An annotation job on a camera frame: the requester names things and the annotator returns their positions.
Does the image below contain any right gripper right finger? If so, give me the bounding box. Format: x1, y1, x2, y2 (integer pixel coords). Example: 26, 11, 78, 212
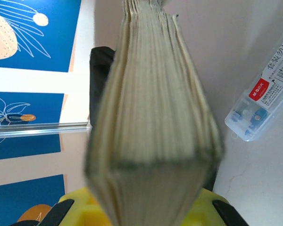
183, 187, 250, 226

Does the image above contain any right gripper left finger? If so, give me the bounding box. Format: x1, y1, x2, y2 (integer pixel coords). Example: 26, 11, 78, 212
8, 187, 113, 226

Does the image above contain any dark navy book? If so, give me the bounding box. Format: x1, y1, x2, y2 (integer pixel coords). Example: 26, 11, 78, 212
84, 0, 226, 226

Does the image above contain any clear plastic compass case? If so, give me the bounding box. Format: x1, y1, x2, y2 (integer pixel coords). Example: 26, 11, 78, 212
224, 30, 283, 142

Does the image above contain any blue poster large orange oval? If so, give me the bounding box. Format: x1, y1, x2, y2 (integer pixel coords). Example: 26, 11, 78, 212
0, 174, 66, 226

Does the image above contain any blue poster small orange circle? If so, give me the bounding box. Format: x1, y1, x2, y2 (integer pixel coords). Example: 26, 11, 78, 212
0, 91, 66, 127

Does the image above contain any black backpack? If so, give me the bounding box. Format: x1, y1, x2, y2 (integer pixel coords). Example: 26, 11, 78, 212
88, 46, 117, 133

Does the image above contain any blue poster large beige circle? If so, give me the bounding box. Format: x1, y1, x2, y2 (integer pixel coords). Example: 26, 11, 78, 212
0, 0, 82, 73

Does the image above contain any aluminium frame post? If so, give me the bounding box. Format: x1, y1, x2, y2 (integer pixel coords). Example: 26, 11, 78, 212
0, 121, 93, 139

